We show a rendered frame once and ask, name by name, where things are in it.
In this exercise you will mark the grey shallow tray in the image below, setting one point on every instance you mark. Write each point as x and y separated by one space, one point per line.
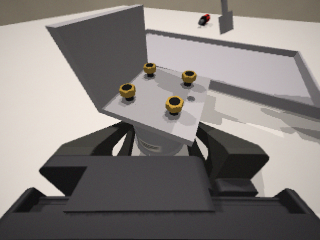
273 76

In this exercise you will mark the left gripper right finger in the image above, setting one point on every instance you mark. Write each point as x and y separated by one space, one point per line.
229 157

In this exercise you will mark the dark grey cylinder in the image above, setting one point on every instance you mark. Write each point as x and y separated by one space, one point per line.
152 144

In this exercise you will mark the grey l-shaped bracket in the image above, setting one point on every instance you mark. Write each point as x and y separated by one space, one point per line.
107 50

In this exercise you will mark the red-handled nut driver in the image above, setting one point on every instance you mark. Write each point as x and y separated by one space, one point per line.
204 20

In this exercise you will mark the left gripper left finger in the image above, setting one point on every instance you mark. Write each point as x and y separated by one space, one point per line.
101 142

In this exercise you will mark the blue electric nut driver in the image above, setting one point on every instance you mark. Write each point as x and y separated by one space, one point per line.
226 20

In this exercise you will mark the yellow hex nut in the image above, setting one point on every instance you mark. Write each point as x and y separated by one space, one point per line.
174 104
150 68
189 76
127 90

